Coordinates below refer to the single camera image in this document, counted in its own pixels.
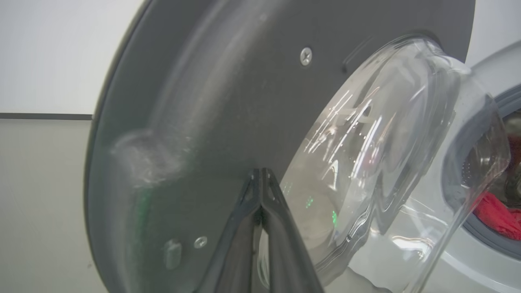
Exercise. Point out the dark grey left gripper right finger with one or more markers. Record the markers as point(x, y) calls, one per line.
point(287, 260)

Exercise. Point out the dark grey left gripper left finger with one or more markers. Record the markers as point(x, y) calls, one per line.
point(232, 260)

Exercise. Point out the round black glass washer door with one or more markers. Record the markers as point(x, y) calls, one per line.
point(203, 81)

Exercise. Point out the red and white garment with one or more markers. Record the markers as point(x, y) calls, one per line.
point(496, 215)

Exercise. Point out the white front-load washing machine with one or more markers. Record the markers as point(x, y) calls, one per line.
point(488, 69)

